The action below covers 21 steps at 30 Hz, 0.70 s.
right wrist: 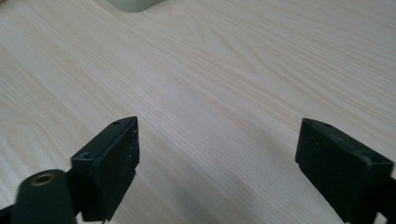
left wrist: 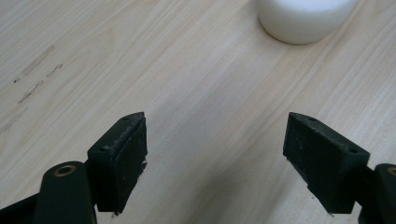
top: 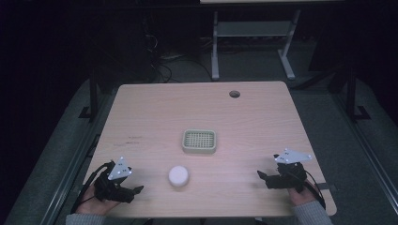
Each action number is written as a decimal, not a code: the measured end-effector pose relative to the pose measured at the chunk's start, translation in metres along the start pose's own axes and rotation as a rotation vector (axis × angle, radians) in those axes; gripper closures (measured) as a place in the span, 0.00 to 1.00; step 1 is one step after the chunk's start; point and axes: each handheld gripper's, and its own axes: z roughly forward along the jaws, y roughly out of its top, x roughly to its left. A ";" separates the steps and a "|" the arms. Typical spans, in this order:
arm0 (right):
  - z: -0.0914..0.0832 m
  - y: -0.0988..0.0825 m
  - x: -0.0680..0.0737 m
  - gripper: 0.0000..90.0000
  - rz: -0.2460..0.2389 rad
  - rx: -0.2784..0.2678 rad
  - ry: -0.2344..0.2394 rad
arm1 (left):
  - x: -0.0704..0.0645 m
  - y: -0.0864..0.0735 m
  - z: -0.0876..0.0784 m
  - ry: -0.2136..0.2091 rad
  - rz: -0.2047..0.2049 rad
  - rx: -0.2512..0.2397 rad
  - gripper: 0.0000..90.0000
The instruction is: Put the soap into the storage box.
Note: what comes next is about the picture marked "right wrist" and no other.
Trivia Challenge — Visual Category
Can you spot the pale green container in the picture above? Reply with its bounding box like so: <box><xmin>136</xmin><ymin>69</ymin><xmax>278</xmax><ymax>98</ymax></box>
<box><xmin>105</xmin><ymin>0</ymin><xmax>166</xmax><ymax>14</ymax></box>

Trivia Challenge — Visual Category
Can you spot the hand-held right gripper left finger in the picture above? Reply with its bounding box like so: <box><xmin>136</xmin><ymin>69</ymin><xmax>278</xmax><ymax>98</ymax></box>
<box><xmin>70</xmin><ymin>116</ymin><xmax>141</xmax><ymax>223</ymax></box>

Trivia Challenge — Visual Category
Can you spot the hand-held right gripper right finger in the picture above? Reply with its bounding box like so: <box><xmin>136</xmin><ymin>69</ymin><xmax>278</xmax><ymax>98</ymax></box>
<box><xmin>294</xmin><ymin>117</ymin><xmax>396</xmax><ymax>224</ymax></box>

